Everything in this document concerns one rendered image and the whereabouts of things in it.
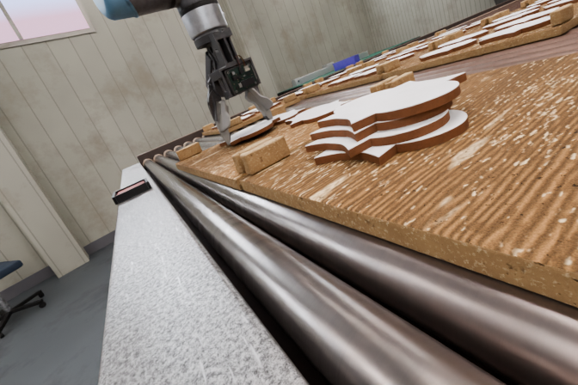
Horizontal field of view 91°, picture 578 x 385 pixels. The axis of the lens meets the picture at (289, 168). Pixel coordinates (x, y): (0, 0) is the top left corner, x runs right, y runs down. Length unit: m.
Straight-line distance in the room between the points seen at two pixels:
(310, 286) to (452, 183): 0.10
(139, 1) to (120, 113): 3.63
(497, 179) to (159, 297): 0.23
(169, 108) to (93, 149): 1.04
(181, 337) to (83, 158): 3.93
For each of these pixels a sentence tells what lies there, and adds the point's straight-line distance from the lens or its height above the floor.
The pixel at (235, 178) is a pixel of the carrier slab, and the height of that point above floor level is 0.94.
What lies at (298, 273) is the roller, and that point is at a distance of 0.17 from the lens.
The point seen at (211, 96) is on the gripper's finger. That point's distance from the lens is 0.61.
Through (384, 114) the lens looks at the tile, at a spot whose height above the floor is 0.97.
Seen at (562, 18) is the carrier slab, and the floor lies 0.95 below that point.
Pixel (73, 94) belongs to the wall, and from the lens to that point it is 4.16.
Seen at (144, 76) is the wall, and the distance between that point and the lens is 4.30.
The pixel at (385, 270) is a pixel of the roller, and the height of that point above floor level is 0.91.
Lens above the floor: 1.02
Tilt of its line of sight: 16 degrees down
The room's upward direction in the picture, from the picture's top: 22 degrees counter-clockwise
